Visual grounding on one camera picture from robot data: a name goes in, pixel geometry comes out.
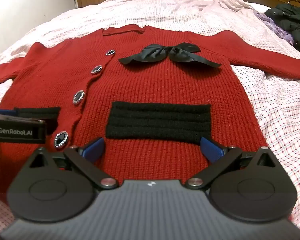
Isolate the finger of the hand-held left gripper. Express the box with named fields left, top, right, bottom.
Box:
left=0, top=108, right=16, bottom=117

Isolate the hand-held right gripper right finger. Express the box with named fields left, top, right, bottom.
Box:
left=185, top=137, right=278, bottom=190

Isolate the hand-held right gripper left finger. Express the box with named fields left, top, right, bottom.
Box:
left=29, top=137, right=118, bottom=190

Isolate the red knit cardigan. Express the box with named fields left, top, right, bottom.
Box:
left=0, top=24, right=300, bottom=195

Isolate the purple lace cloth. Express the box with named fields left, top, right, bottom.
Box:
left=255, top=10, right=294, bottom=46

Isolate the pink ribbed blanket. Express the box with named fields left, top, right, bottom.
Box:
left=0, top=0, right=300, bottom=110

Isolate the white pillow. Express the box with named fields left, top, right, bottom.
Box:
left=244, top=2, right=268, bottom=12

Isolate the black padded jacket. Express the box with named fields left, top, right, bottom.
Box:
left=264, top=3, right=300, bottom=55

